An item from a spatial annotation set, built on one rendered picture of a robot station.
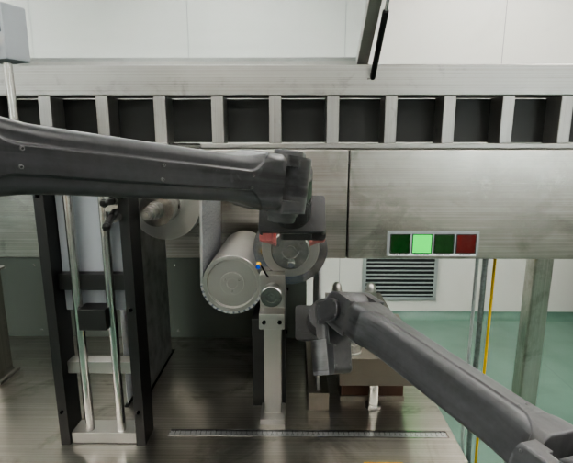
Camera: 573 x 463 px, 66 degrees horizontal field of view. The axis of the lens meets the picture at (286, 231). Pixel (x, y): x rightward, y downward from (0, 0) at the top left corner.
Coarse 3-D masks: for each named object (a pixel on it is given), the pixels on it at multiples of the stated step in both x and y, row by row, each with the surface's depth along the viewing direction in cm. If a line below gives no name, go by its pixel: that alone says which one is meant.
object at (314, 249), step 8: (264, 248) 87; (312, 248) 87; (264, 256) 88; (312, 256) 88; (272, 264) 88; (304, 264) 88; (312, 264) 88; (288, 272) 88; (296, 272) 88; (304, 272) 88
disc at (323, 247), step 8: (256, 240) 87; (256, 248) 88; (320, 248) 87; (256, 256) 88; (320, 256) 88; (264, 264) 88; (320, 264) 88; (312, 272) 88; (288, 280) 89; (296, 280) 89; (304, 280) 89
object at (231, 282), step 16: (240, 240) 102; (224, 256) 88; (240, 256) 88; (208, 272) 89; (224, 272) 90; (240, 272) 90; (256, 272) 89; (208, 288) 90; (224, 288) 90; (240, 288) 90; (256, 288) 90; (224, 304) 91; (240, 304) 91
